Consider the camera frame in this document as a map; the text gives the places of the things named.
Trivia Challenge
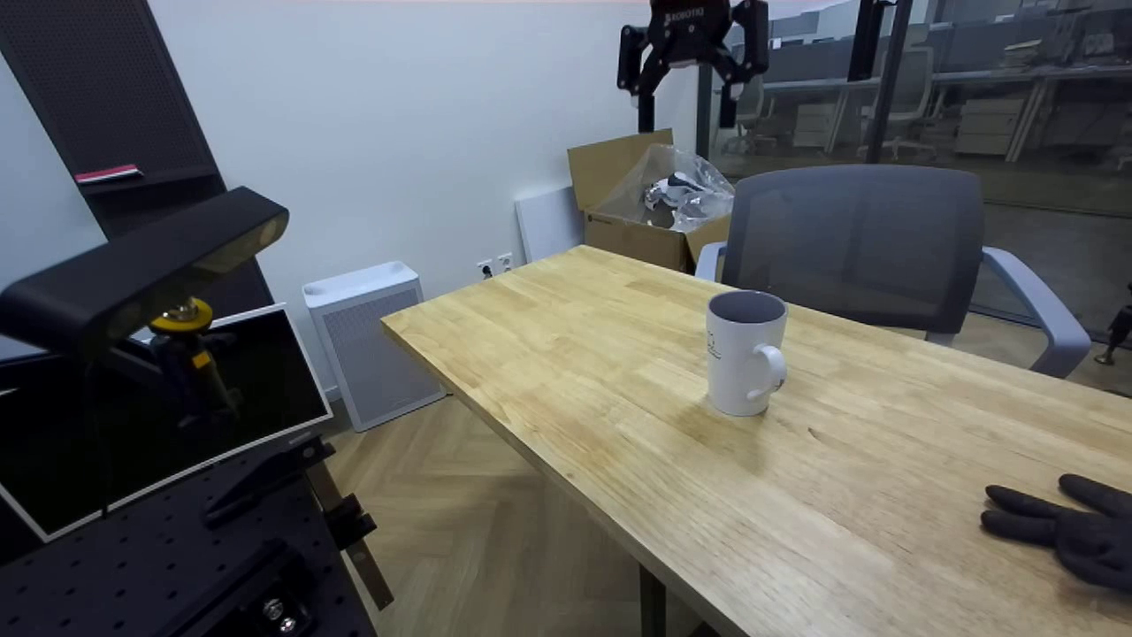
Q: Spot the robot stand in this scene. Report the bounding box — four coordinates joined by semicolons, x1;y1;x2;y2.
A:
0;436;396;637

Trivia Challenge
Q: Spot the white office chair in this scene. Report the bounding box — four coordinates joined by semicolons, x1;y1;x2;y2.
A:
732;44;938;162

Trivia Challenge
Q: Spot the white air purifier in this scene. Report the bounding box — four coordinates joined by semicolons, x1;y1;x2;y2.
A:
302;261;448;434

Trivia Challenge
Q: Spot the person's hand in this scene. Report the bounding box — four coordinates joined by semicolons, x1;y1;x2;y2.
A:
980;473;1132;595

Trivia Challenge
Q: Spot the red and white eraser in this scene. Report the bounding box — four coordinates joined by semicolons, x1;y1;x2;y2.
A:
74;164;143;186

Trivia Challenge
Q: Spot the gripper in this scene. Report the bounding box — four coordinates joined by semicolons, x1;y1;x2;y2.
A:
617;0;771;134

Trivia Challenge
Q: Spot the camera on mount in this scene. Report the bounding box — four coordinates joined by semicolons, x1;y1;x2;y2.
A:
0;186;291;426

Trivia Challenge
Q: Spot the row of desks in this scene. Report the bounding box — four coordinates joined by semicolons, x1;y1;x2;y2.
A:
761;18;1132;163

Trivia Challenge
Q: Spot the monitor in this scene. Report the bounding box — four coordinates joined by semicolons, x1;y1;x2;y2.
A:
0;303;334;543

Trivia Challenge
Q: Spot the drawer cabinet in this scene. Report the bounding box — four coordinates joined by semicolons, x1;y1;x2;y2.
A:
953;97;1029;158
792;104;838;149

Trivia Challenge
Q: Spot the white mug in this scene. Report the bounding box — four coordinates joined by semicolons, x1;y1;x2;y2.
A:
706;289;789;418

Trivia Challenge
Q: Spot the white flat panel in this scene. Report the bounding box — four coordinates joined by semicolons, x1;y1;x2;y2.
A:
516;185;587;265

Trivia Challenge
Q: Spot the grey office chair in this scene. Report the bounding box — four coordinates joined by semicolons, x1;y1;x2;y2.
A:
695;164;1093;380

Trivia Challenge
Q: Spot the cardboard box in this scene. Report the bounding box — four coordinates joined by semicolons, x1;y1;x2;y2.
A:
567;129;735;274

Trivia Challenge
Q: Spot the clear plastic bag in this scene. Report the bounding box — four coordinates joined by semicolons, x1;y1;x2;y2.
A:
610;143;736;234

